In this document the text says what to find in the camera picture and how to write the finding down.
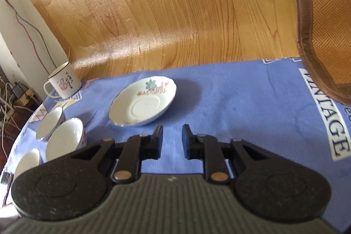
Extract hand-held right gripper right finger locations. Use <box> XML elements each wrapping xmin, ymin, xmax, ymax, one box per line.
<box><xmin>182</xmin><ymin>125</ymin><xmax>276</xmax><ymax>183</ymax></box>

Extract thin red cable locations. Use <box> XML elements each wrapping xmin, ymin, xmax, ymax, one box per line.
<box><xmin>0</xmin><ymin>0</ymin><xmax>55</xmax><ymax>70</ymax></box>

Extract grey power adapter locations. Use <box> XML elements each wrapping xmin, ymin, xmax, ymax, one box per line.
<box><xmin>11</xmin><ymin>82</ymin><xmax>26</xmax><ymax>97</ymax></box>

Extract white porcelain bowl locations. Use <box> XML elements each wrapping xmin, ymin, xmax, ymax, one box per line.
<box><xmin>45</xmin><ymin>118</ymin><xmax>87</xmax><ymax>163</ymax></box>
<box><xmin>14</xmin><ymin>148</ymin><xmax>42</xmax><ymax>180</ymax></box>
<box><xmin>36</xmin><ymin>106</ymin><xmax>66</xmax><ymax>140</ymax></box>

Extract floral white plate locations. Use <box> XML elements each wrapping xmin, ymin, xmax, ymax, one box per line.
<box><xmin>108</xmin><ymin>76</ymin><xmax>177</xmax><ymax>127</ymax></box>

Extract brown woven chair cushion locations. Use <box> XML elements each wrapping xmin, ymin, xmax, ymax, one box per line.
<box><xmin>288</xmin><ymin>0</ymin><xmax>351</xmax><ymax>106</ymax></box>

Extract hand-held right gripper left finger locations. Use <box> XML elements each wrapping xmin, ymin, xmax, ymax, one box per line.
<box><xmin>70</xmin><ymin>125</ymin><xmax>164</xmax><ymax>184</ymax></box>

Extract blue printed cloth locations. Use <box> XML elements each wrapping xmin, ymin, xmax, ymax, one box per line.
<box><xmin>0</xmin><ymin>57</ymin><xmax>351</xmax><ymax>234</ymax></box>

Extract white enamel mug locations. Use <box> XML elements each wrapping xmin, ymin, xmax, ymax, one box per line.
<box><xmin>43</xmin><ymin>61</ymin><xmax>82</xmax><ymax>100</ymax></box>

